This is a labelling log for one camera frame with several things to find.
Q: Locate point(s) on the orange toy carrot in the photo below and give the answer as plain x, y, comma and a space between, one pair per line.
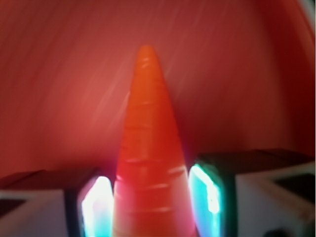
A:
151, 190

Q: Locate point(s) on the red plastic tray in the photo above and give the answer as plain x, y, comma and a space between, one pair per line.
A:
241, 75

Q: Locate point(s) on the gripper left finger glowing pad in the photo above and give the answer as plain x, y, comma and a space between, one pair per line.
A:
56, 203

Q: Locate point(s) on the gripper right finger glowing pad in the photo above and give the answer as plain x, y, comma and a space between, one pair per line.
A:
257, 193

